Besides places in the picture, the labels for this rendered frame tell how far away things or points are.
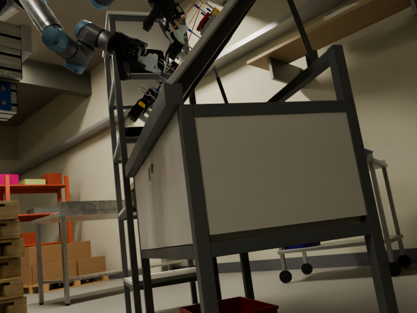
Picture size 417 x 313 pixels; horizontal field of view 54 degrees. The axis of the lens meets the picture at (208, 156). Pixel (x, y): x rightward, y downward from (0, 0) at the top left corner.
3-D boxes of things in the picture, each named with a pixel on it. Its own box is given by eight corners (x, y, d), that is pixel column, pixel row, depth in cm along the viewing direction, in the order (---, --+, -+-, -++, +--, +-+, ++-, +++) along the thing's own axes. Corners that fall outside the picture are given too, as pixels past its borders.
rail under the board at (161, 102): (165, 104, 118) (163, 82, 119) (125, 177, 228) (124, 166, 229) (184, 104, 119) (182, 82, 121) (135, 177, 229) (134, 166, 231)
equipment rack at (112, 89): (135, 330, 215) (107, 10, 251) (124, 315, 271) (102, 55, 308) (226, 313, 230) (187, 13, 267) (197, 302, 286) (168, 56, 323)
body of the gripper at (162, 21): (186, 14, 154) (169, -12, 155) (167, 22, 150) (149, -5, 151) (180, 26, 161) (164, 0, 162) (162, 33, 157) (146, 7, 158)
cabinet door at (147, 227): (158, 248, 166) (148, 153, 174) (140, 249, 217) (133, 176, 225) (163, 247, 167) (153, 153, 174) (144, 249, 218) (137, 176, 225)
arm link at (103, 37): (95, 49, 150) (107, 49, 158) (105, 54, 149) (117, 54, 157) (100, 29, 148) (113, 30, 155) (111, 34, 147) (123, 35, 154)
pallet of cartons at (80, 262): (112, 280, 631) (108, 237, 644) (38, 294, 552) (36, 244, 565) (86, 281, 685) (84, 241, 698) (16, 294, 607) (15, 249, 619)
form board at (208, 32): (129, 167, 229) (126, 165, 229) (221, 41, 265) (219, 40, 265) (171, 85, 120) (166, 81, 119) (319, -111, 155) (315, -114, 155)
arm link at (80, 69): (52, 59, 147) (67, 32, 148) (69, 70, 158) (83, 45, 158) (69, 67, 145) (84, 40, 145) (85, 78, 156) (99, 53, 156)
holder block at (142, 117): (137, 141, 177) (118, 127, 176) (153, 119, 181) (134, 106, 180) (139, 138, 173) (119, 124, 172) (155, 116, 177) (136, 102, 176)
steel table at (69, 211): (206, 276, 486) (197, 197, 504) (64, 307, 363) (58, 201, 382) (171, 277, 531) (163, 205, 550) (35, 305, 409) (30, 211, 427)
